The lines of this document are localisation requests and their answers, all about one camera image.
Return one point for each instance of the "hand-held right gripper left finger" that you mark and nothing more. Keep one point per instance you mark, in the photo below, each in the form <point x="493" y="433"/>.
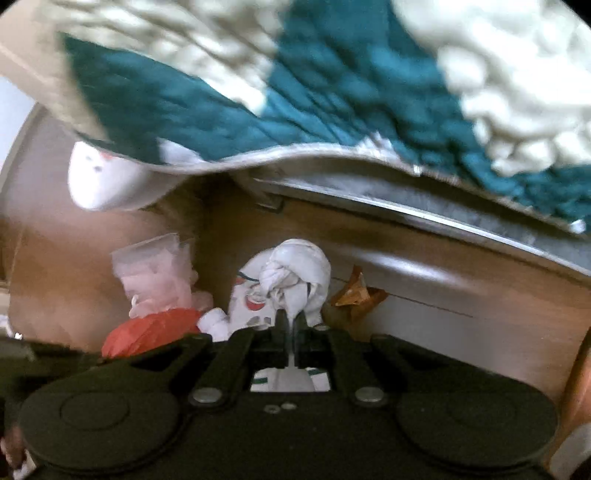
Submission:
<point x="270" y="344"/>

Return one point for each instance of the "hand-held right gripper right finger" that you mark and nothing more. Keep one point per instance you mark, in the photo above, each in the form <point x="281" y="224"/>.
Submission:
<point x="314" y="344"/>

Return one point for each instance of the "white knotted plastic bag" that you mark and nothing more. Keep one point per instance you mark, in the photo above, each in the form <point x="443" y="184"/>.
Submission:
<point x="295" y="263"/>

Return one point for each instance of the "orange brown wrapper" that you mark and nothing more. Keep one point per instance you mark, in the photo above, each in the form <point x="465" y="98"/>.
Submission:
<point x="355" y="295"/>

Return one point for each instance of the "red plastic bag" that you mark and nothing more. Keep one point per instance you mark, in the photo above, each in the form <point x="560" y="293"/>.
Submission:
<point x="147" y="332"/>

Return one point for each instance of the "low metal frame table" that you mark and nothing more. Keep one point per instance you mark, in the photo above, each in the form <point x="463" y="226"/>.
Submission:
<point x="415" y="203"/>

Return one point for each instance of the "teal cream zigzag quilt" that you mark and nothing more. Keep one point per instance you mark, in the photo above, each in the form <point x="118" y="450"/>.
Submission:
<point x="323" y="92"/>

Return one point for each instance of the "white round stool pink print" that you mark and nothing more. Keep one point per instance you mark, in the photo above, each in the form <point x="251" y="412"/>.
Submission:
<point x="106" y="184"/>

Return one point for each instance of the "pink plastic bag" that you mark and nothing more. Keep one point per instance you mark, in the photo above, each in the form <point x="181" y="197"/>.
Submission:
<point x="152" y="281"/>

